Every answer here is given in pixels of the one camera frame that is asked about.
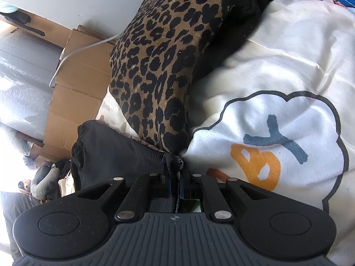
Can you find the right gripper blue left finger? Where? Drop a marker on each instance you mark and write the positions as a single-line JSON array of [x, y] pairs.
[[169, 186]]

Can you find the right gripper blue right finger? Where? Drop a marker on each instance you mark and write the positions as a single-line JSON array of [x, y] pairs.
[[184, 185]]

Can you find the black shorts with patterned trim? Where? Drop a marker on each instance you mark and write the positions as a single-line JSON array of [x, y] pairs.
[[101, 153]]

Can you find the leopard print bag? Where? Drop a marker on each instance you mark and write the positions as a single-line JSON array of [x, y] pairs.
[[168, 46]]

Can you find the cream cartoon print blanket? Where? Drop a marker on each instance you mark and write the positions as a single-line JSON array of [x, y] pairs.
[[279, 113]]

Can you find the grey neck pillow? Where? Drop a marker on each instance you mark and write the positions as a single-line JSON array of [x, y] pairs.
[[44, 185]]

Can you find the small teddy bear toy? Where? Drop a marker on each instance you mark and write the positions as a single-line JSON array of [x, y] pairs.
[[25, 186]]

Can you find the flat brown cardboard sheet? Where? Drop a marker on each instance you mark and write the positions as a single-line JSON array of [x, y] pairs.
[[80, 86]]

